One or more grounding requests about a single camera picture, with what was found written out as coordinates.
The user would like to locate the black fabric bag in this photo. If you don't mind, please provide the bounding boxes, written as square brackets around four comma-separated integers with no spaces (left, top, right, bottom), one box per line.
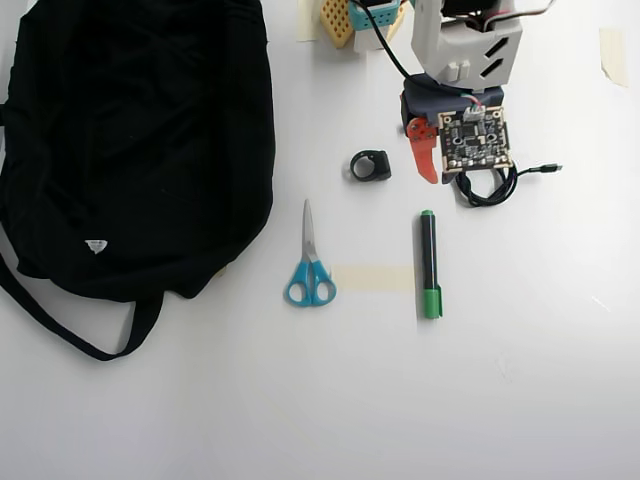
[0,0,277,362]

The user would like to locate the yellow perforated base part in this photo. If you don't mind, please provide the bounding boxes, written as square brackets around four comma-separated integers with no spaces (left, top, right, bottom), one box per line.
[319,0,357,50]

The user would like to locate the torn beige masking tape piece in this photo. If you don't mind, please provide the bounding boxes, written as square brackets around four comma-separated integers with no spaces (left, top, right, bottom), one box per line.
[598,27,630,89]

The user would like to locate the thin black camera cable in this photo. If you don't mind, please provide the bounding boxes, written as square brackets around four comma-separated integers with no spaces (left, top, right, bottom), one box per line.
[349,0,481,109]

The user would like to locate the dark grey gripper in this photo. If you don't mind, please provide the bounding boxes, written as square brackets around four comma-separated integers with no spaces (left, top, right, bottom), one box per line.
[398,73,504,185]

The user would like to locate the narrow beige masking tape piece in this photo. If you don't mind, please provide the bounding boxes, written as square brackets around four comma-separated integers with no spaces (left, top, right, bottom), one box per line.
[296,0,322,44]

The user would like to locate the blue handled scissors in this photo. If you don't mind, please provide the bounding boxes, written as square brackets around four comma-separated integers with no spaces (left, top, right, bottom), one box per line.
[283,198,338,308]

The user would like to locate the green black marker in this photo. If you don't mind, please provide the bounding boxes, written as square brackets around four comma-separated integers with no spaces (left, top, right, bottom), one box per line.
[417,209,445,322]

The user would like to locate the black braided USB cable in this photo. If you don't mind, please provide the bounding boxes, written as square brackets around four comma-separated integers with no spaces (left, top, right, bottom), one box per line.
[451,161,564,209]

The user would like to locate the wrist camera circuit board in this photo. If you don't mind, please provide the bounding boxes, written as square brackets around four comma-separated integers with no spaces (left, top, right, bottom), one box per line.
[436,105,517,176]

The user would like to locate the long beige masking tape strip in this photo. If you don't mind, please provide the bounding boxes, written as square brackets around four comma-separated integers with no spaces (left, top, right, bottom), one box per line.
[331,264,418,294]

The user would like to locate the black plastic ring clip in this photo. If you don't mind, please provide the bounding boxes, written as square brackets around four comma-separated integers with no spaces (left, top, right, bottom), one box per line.
[348,149,393,185]

